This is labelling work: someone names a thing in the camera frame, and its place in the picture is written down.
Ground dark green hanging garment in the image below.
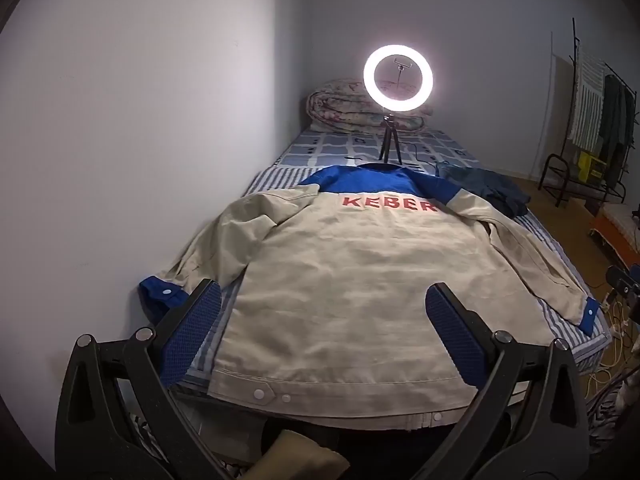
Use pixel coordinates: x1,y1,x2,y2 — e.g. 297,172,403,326
598,74,637,176

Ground blue patchwork bed sheet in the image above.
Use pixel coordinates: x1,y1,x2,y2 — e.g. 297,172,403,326
272,127,481,171

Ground striped bed quilt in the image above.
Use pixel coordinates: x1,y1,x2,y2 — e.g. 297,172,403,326
165,162,613,391

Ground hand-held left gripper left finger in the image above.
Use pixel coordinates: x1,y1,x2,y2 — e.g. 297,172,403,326
54,278,261,480

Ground folded floral quilt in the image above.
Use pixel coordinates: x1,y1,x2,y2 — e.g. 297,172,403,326
305,78,430,134

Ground yellow box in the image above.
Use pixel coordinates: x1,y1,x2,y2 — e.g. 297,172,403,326
577,152,608,181

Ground ring light on tripod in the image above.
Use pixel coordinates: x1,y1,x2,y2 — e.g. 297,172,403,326
362,44,435,166

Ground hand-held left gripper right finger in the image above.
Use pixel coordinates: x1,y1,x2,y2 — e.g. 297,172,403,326
425,282,591,480

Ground black clothes rack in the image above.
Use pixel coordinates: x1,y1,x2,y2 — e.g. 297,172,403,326
542,17,640,208

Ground white floor cables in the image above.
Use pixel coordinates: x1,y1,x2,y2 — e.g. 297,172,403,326
585,290,640,411

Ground brown cardboard piece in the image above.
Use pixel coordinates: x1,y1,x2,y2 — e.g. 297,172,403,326
252,429,351,480

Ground beige and blue work jacket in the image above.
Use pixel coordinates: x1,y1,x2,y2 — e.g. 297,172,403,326
138,164,601,433

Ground white striped hanging towel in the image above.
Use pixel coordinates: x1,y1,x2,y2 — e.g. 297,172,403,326
570,42,607,153

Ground orange box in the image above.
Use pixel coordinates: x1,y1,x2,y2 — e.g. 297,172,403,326
589,202,640,271

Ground dark blue garment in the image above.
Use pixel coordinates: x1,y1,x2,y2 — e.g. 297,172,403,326
435,162,531,218

